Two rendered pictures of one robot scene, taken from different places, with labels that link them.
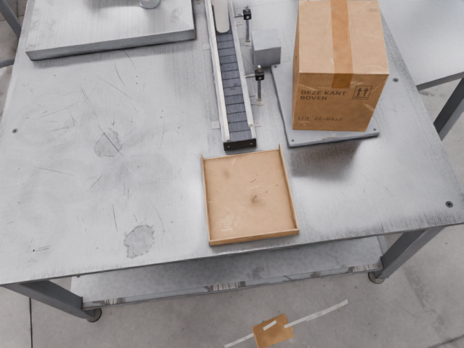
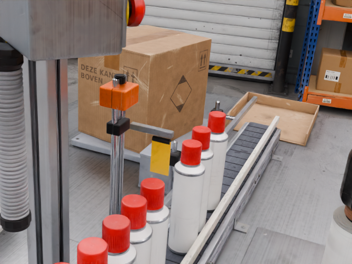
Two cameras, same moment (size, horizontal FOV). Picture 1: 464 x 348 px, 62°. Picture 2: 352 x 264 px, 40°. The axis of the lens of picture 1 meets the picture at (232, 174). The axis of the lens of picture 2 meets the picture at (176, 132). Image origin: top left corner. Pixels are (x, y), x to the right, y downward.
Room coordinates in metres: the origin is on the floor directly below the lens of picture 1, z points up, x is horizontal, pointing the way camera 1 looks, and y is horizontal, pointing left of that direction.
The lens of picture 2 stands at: (2.07, 0.19, 1.41)
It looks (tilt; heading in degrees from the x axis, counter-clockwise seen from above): 23 degrees down; 200
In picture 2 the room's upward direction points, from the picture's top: 5 degrees clockwise
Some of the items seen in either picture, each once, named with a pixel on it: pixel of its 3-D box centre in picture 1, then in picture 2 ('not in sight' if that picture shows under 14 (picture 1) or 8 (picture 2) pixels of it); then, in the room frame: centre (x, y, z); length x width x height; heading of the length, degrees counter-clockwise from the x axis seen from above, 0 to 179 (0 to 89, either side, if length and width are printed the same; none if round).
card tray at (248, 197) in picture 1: (246, 191); (273, 116); (0.53, -0.04, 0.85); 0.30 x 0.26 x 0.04; 0
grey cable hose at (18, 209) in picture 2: not in sight; (10, 142); (1.69, -0.14, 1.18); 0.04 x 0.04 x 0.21
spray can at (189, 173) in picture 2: not in sight; (186, 197); (1.38, -0.03, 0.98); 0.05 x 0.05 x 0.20
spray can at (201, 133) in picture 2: not in sight; (196, 180); (1.32, -0.04, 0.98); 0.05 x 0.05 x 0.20
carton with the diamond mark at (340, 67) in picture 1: (333, 68); (145, 84); (0.86, -0.36, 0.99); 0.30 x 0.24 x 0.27; 169
